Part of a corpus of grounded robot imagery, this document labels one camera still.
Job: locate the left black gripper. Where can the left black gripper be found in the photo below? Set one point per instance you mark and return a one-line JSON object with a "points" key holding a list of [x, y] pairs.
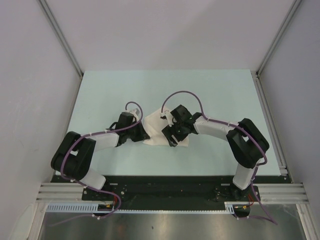
{"points": [[142, 135]]}

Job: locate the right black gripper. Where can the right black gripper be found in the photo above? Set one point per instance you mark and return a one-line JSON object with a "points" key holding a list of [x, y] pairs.
{"points": [[170, 131]]}

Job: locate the white cloth napkin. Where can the white cloth napkin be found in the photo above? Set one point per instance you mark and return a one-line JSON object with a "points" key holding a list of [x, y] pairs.
{"points": [[153, 125]]}

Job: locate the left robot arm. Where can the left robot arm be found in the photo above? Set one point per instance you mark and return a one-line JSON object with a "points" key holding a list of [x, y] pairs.
{"points": [[74, 155]]}

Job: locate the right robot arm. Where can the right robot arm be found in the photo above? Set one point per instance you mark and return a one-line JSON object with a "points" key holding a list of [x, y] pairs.
{"points": [[246, 142]]}

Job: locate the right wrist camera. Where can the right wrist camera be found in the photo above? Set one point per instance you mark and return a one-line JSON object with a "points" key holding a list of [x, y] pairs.
{"points": [[167, 116]]}

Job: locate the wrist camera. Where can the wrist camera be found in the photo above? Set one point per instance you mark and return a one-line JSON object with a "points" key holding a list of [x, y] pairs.
{"points": [[167, 116], [135, 112]]}

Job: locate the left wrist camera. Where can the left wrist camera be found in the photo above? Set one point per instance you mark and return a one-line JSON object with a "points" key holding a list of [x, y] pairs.
{"points": [[135, 112]]}

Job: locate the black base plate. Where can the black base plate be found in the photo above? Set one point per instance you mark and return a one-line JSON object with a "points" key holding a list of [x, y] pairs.
{"points": [[183, 193]]}

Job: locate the aluminium frame rail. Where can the aluminium frame rail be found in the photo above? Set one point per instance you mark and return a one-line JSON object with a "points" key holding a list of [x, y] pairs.
{"points": [[60, 192]]}

